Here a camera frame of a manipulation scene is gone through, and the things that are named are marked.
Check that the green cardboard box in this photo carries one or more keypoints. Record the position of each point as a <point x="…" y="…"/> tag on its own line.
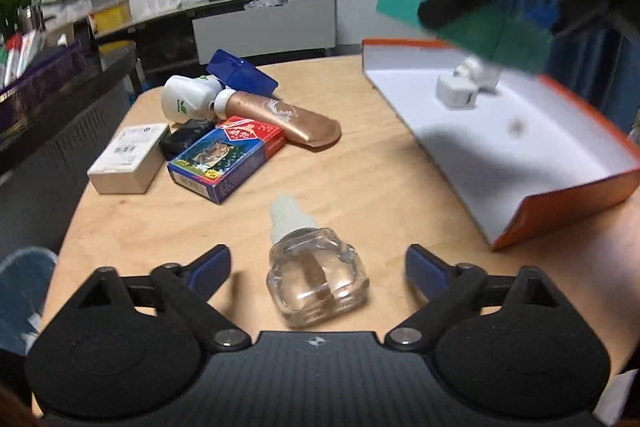
<point x="515" y="41"/>

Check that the blue playing card box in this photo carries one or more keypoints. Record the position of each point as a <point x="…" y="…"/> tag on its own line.
<point x="216" y="165"/>

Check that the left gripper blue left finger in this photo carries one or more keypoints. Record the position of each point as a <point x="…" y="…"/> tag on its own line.
<point x="205" y="275"/>

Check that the clear glass liquid bottle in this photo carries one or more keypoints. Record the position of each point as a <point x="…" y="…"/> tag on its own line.
<point x="314" y="275"/>

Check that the blue dental floss box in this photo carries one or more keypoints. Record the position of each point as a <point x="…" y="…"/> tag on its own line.
<point x="238" y="74"/>

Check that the white cardboard box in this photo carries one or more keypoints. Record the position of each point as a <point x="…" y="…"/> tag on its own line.
<point x="129" y="164"/>

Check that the orange and white tray box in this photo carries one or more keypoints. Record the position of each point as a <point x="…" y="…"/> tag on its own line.
<point x="526" y="159"/>

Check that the green plant in metal pot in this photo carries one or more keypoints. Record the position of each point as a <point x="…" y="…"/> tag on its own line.
<point x="10" y="15"/>

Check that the white cube charger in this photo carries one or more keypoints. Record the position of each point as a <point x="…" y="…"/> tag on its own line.
<point x="455" y="91"/>

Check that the black power adapter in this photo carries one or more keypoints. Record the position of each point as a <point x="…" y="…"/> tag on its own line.
<point x="175" y="143"/>

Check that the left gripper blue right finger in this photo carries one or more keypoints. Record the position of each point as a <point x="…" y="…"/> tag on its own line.
<point x="430" y="274"/>

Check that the white TV cabinet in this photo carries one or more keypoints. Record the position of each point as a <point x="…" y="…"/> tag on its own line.
<point x="189" y="36"/>

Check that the black round glass side table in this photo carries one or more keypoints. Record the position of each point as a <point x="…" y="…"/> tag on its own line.
<point x="45" y="159"/>

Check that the bronze cosmetic tube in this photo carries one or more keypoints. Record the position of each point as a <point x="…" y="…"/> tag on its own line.
<point x="300" y="126"/>

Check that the yellow box on cabinet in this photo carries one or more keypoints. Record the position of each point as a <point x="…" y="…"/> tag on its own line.
<point x="110" y="17"/>

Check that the white plastic bottle green logo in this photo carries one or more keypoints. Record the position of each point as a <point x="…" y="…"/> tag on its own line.
<point x="185" y="98"/>

